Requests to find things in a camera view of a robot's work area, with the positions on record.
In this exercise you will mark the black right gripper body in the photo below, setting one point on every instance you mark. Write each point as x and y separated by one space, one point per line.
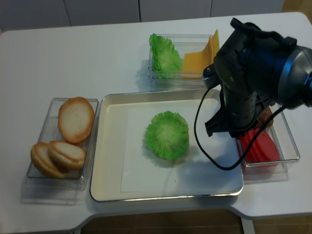
248 67

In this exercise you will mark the red tomato slice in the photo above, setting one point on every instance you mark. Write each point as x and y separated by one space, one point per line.
262 150

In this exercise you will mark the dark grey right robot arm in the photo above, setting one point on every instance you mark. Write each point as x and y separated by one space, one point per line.
295 86

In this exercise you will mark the upright yellow cheese slices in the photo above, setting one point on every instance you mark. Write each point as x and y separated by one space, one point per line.
213 46

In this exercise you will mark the flat yellow cheese slice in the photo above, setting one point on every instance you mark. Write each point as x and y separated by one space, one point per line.
194 63

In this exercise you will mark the clear lettuce and cheese container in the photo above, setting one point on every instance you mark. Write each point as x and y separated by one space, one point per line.
183 44

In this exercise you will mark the green lettuce leaf in container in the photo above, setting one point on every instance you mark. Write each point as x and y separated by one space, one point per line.
166 58

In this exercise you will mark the green lettuce leaf on bun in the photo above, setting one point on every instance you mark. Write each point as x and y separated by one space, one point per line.
168 136

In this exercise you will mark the brown meat patty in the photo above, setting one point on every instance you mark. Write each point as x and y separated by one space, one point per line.
264 117

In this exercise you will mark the clear patty and tomato container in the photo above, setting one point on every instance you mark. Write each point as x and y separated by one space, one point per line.
272 171

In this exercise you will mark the white paper sheet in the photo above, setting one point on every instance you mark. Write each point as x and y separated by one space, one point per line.
194 173

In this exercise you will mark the white metal tray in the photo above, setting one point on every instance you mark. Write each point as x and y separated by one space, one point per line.
111 138

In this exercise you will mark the large bun half cut-side up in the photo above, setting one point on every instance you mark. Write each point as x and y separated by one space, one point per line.
75 120

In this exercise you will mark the sesame bun half rear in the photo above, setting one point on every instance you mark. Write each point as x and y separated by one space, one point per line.
69 156

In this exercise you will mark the sesame bun half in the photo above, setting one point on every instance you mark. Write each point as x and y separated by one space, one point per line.
69 156
42 161

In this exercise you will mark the clear plastic bun container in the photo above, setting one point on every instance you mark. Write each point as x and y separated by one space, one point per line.
75 179

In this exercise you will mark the sesame bun half front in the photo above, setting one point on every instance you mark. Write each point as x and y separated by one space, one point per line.
42 161

